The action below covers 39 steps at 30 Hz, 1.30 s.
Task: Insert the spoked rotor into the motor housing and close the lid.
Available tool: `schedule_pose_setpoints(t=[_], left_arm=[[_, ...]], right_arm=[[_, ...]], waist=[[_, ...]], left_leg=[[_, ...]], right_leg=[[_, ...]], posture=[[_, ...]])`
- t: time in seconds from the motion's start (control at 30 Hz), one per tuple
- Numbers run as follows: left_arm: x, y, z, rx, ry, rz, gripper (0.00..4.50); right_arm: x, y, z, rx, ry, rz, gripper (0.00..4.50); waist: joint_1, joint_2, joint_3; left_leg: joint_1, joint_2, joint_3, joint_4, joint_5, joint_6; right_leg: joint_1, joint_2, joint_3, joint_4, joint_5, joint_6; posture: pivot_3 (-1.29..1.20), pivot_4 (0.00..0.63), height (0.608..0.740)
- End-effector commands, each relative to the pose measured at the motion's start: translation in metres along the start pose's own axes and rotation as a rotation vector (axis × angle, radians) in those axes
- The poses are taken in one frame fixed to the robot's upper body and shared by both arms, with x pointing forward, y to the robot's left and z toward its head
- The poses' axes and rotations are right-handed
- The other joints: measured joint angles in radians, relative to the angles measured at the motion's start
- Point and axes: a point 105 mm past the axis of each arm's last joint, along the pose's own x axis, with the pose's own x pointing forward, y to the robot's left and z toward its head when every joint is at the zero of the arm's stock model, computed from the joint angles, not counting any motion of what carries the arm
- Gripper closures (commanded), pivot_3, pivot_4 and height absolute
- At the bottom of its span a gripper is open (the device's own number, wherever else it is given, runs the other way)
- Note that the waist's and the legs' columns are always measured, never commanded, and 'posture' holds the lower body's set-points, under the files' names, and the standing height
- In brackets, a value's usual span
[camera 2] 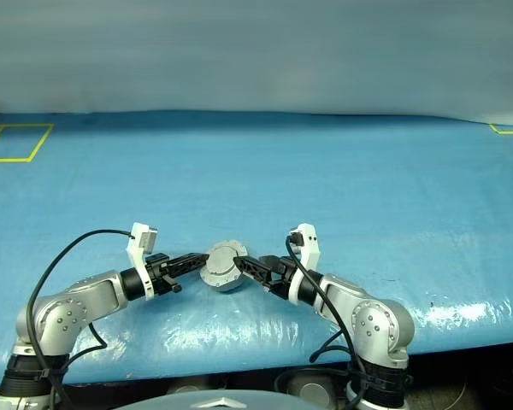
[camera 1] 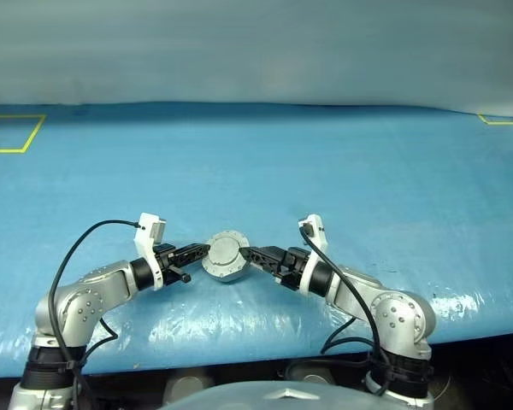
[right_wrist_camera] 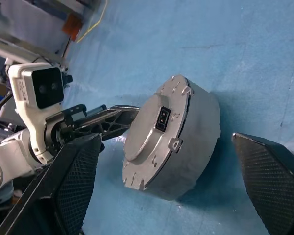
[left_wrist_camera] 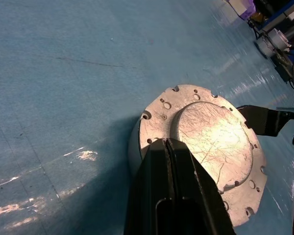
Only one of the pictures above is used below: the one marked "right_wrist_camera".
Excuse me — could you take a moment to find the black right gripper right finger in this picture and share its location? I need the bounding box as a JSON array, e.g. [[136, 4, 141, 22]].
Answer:
[[231, 132, 294, 235]]

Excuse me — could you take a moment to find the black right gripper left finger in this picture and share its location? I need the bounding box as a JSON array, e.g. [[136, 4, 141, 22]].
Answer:
[[0, 133, 105, 235]]

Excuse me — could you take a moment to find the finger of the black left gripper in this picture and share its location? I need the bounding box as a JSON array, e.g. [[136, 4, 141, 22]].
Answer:
[[73, 104, 141, 142]]

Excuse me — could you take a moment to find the silver round motor housing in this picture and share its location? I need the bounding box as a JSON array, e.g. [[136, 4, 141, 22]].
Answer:
[[142, 78, 221, 202]]

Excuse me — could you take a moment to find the grey metal bar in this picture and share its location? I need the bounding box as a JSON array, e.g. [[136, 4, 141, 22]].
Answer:
[[0, 36, 69, 70]]

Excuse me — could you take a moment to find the orange box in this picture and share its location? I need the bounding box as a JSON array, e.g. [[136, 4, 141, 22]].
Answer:
[[61, 13, 84, 42]]

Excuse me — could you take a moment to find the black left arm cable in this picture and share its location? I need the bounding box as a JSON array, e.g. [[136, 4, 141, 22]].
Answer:
[[0, 94, 14, 115]]

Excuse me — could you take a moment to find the yellow cable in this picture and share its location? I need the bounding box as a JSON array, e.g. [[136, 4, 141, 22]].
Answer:
[[75, 0, 109, 44]]

